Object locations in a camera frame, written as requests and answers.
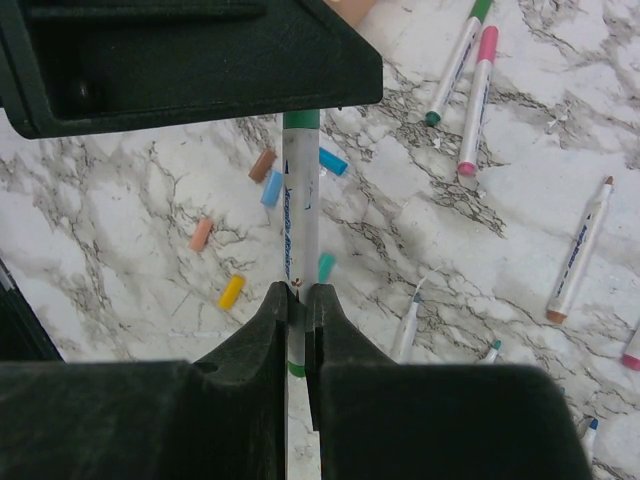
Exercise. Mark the teal pen cap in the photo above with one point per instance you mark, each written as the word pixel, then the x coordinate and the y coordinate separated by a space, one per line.
pixel 326 264

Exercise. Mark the blue marker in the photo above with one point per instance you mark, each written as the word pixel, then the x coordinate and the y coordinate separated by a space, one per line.
pixel 589 435

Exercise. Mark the yellow pen cap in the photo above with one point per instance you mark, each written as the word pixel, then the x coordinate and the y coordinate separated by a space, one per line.
pixel 231 292

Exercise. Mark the peach pen cap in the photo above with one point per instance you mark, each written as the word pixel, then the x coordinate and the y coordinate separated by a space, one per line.
pixel 201 234

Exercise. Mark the pink cap marker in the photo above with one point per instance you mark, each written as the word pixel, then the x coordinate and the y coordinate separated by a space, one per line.
pixel 468 154

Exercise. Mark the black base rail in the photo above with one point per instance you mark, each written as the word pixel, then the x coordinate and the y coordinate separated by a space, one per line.
pixel 23 338

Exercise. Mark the light blue pen cap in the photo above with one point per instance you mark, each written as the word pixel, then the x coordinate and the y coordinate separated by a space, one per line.
pixel 272 189

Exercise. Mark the teal cap marker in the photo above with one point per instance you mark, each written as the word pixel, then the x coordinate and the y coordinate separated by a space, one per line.
pixel 493 353

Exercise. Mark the peach plastic file organizer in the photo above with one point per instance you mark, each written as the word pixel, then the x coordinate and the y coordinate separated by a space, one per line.
pixel 351 11

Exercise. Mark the brown pen cap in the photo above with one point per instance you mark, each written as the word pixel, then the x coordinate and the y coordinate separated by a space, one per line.
pixel 262 165

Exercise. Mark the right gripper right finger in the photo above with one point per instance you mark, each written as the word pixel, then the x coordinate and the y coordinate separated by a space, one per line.
pixel 378 419

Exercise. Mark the grey cap marker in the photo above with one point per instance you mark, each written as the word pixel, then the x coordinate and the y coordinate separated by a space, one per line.
pixel 405 334

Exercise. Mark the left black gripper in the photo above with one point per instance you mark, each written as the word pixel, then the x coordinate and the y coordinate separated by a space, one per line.
pixel 73 68

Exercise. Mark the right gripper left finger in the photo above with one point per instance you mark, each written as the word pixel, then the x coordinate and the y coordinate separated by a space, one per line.
pixel 222 417

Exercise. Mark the peach cap marker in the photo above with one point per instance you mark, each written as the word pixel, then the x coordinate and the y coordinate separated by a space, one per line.
pixel 575 265

